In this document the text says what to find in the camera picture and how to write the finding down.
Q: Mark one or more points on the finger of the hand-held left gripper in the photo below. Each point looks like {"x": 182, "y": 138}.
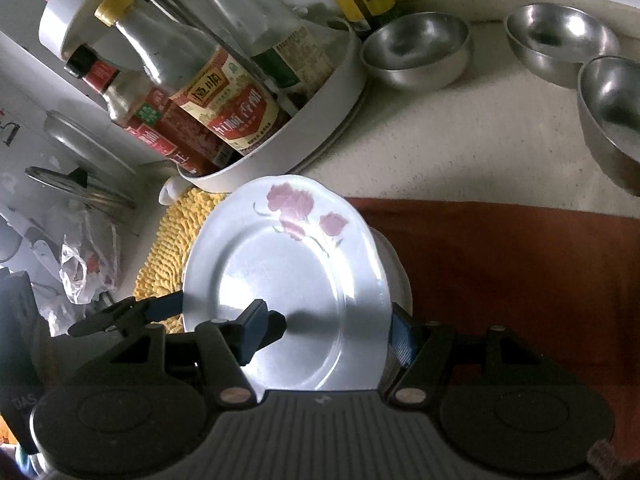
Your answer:
{"x": 165, "y": 305}

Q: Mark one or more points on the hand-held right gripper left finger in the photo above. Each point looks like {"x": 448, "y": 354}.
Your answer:
{"x": 255, "y": 332}

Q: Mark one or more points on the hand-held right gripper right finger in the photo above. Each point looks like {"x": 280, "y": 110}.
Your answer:
{"x": 402, "y": 335}

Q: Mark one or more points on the white floral plate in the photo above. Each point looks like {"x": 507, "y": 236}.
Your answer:
{"x": 280, "y": 270}
{"x": 397, "y": 280}

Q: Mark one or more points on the stainless steel bowl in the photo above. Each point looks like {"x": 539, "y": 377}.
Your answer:
{"x": 560, "y": 40}
{"x": 415, "y": 47}
{"x": 615, "y": 110}

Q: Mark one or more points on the yellow chenille mat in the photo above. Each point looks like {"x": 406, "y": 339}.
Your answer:
{"x": 170, "y": 240}

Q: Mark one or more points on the clear plastic bag red contents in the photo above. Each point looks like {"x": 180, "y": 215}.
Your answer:
{"x": 85, "y": 260}

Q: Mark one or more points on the garlic bulb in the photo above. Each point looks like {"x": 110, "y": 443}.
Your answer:
{"x": 170, "y": 192}

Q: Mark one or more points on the red-brown cloth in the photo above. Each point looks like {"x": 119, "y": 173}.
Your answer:
{"x": 500, "y": 270}

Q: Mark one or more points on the glass pot lid black knob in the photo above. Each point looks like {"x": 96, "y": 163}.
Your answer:
{"x": 80, "y": 185}

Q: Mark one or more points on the large glass pot lid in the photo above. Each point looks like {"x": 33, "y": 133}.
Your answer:
{"x": 85, "y": 145}

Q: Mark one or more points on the red label soy sauce bottle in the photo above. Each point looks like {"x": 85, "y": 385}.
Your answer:
{"x": 150, "y": 125}

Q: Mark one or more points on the yellow cap vinegar bottle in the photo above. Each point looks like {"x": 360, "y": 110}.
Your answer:
{"x": 225, "y": 105}

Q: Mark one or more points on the white two-tier condiment rack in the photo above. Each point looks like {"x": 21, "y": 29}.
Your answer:
{"x": 325, "y": 110}

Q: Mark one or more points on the clear bottle purple label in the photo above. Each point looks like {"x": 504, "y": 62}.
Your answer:
{"x": 240, "y": 15}

